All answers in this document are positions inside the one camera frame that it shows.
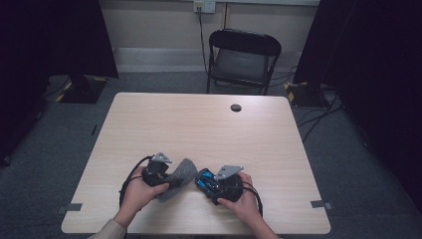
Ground white wall socket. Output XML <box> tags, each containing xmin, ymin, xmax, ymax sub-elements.
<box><xmin>193</xmin><ymin>0</ymin><xmax>217</xmax><ymax>14</ymax></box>

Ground left hand-held gripper cable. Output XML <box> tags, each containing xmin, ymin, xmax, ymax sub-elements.
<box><xmin>118</xmin><ymin>154</ymin><xmax>155</xmax><ymax>208</ymax></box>

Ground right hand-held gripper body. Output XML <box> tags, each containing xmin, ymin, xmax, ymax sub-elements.
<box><xmin>212</xmin><ymin>164</ymin><xmax>245</xmax><ymax>204</ymax></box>

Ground dark curtain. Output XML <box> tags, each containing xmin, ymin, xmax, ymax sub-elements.
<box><xmin>0</xmin><ymin>0</ymin><xmax>119</xmax><ymax>160</ymax></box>
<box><xmin>293</xmin><ymin>0</ymin><xmax>422</xmax><ymax>213</ymax></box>

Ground grey tape strip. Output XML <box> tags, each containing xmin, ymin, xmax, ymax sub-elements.
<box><xmin>311</xmin><ymin>199</ymin><xmax>334</xmax><ymax>211</ymax></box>
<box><xmin>56</xmin><ymin>202</ymin><xmax>84</xmax><ymax>214</ymax></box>

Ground blue and black toy car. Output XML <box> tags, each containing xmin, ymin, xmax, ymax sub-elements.
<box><xmin>194</xmin><ymin>167</ymin><xmax>223</xmax><ymax>197</ymax></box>

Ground hand-held gripper cable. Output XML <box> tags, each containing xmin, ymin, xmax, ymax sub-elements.
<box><xmin>118</xmin><ymin>154</ymin><xmax>155</xmax><ymax>208</ymax></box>
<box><xmin>212</xmin><ymin>185</ymin><xmax>264</xmax><ymax>218</ymax></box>

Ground person's left hand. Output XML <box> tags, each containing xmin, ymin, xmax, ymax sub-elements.
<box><xmin>121</xmin><ymin>165</ymin><xmax>170</xmax><ymax>218</ymax></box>

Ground black folding chair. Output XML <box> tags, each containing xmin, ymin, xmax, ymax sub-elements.
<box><xmin>206</xmin><ymin>28</ymin><xmax>283</xmax><ymax>97</ymax></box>

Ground person's right hand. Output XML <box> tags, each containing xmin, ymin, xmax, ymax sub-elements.
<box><xmin>217</xmin><ymin>171</ymin><xmax>263</xmax><ymax>220</ymax></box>

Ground black floor cables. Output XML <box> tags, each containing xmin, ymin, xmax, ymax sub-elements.
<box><xmin>297</xmin><ymin>89</ymin><xmax>344</xmax><ymax>143</ymax></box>

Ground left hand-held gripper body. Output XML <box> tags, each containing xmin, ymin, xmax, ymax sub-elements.
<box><xmin>141</xmin><ymin>151</ymin><xmax>173</xmax><ymax>188</ymax></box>

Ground right hand-held gripper cable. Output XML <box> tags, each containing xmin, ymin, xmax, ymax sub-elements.
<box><xmin>212</xmin><ymin>185</ymin><xmax>264</xmax><ymax>218</ymax></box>

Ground grey terry cloth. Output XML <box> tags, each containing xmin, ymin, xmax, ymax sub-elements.
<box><xmin>155</xmin><ymin>157</ymin><xmax>199</xmax><ymax>203</ymax></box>

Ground black stand base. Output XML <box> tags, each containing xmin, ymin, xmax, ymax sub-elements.
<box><xmin>284</xmin><ymin>81</ymin><xmax>329</xmax><ymax>108</ymax></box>
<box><xmin>58</xmin><ymin>74</ymin><xmax>108</xmax><ymax>105</ymax></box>

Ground black wall socket cable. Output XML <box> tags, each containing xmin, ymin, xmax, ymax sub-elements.
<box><xmin>197</xmin><ymin>6</ymin><xmax>210</xmax><ymax>76</ymax></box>

